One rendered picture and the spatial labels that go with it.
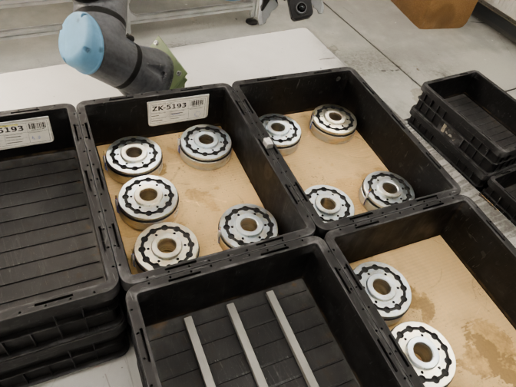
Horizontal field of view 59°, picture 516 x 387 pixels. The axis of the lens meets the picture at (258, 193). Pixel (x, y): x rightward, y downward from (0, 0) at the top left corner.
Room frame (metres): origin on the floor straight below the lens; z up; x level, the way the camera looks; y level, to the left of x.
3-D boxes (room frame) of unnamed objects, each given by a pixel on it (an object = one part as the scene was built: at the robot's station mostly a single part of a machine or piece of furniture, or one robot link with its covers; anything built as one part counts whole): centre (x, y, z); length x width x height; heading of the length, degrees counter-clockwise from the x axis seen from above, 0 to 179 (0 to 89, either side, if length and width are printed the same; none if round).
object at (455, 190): (0.69, -0.13, 0.92); 0.40 x 0.30 x 0.02; 32
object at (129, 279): (0.53, 0.13, 0.92); 0.40 x 0.30 x 0.02; 32
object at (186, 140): (0.66, 0.12, 0.86); 0.10 x 0.10 x 0.01
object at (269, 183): (0.53, 0.13, 0.87); 0.40 x 0.30 x 0.11; 32
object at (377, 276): (0.41, -0.22, 0.86); 0.05 x 0.05 x 0.01
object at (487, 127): (1.43, -0.74, 0.37); 0.40 x 0.30 x 0.45; 37
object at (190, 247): (0.40, 0.12, 0.86); 0.10 x 0.10 x 0.01
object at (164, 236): (0.40, 0.12, 0.86); 0.05 x 0.05 x 0.01
